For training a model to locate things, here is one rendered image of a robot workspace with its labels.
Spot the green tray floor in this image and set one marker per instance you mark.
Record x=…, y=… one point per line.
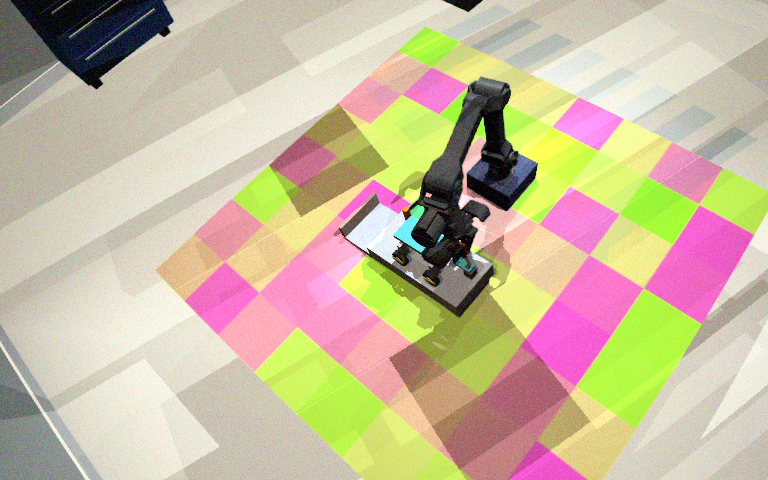
x=417, y=211

